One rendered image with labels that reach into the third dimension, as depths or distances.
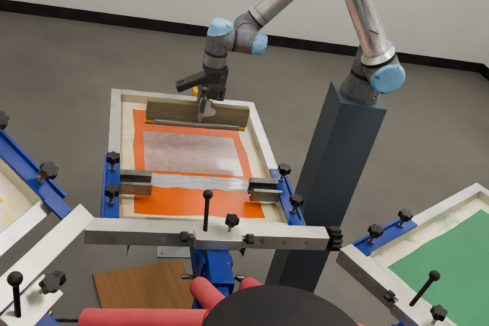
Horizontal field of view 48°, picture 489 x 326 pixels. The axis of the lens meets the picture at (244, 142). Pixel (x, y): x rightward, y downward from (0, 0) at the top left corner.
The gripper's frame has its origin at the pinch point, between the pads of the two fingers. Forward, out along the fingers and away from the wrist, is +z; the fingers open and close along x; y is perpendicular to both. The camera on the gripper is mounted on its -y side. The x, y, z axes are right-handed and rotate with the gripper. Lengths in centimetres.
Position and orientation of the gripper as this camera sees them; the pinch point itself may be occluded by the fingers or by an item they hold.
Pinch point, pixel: (197, 116)
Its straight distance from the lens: 191.1
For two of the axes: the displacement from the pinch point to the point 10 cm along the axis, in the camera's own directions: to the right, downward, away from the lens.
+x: -1.7, -5.6, 8.1
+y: 9.6, 0.7, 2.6
